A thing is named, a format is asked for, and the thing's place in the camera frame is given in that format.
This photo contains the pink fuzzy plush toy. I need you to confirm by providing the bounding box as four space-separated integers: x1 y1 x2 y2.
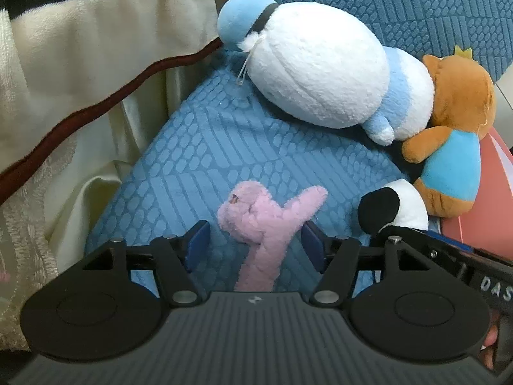
217 180 328 292

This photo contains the white blue plush doll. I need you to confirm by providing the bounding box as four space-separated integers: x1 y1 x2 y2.
217 0 434 146

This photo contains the brown bear plush blue shirt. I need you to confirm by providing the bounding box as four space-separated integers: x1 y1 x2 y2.
402 55 497 218

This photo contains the white black panda plush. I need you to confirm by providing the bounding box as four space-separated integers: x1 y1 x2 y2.
357 178 429 235

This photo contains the pink storage box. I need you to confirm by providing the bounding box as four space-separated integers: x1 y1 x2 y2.
441 129 513 259

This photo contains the striped fleece blanket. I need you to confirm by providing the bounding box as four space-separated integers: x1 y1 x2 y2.
1 0 226 199

